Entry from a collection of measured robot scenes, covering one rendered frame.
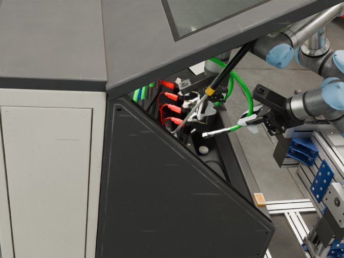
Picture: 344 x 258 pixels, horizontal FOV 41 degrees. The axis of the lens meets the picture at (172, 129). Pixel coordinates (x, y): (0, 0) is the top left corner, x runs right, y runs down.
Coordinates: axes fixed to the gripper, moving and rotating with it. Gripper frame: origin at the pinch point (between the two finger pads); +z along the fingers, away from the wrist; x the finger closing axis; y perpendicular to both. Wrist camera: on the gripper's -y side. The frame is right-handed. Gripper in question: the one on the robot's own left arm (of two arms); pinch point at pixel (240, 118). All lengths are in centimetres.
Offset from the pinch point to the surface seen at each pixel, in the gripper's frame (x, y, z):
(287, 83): 227, 113, 140
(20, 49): -39, -59, 7
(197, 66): 57, -1, 55
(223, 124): 25.9, 15.6, 34.2
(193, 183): -29.8, -1.7, 1.9
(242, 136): 127, 91, 129
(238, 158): 9.2, 22.3, 22.3
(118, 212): -43.9, -7.6, 19.6
